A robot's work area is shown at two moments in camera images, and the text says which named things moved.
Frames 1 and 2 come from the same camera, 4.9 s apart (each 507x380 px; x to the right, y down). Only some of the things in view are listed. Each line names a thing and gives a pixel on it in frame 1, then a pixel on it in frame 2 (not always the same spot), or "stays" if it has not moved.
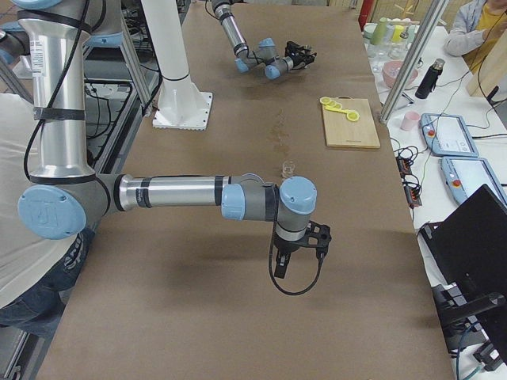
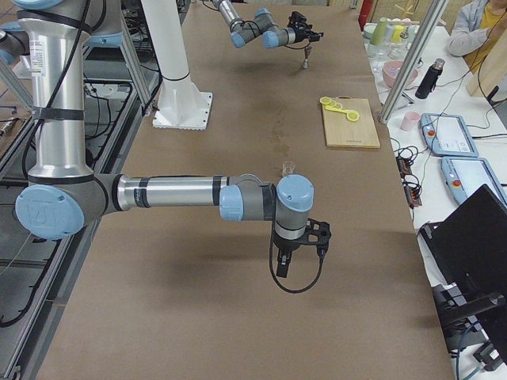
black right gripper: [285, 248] stays
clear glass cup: [287, 168] stays
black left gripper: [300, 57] → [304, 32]
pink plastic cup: [410, 121] stays
